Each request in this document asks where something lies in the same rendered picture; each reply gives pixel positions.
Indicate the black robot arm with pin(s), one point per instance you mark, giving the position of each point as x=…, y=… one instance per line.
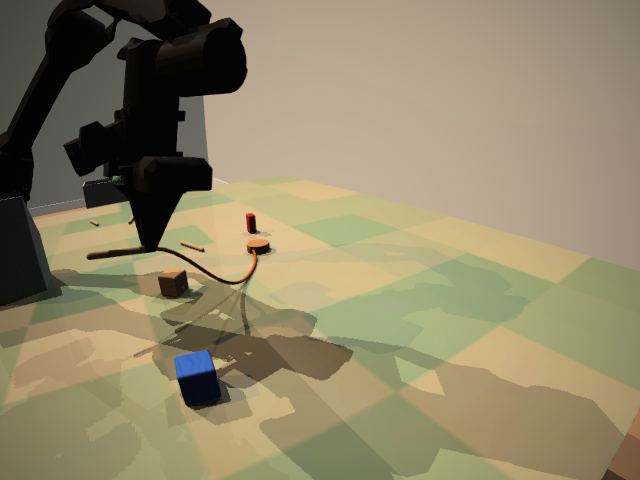
x=194, y=58

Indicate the blue wooden block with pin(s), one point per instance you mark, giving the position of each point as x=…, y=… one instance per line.
x=197, y=377

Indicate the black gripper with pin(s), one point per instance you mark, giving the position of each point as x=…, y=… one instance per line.
x=155, y=183

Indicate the red rectangular block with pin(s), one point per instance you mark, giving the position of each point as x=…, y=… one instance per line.
x=251, y=222

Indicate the round wooden button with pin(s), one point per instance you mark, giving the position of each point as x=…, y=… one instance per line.
x=260, y=246

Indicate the brown wooden block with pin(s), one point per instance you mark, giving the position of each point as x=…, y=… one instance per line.
x=173, y=282

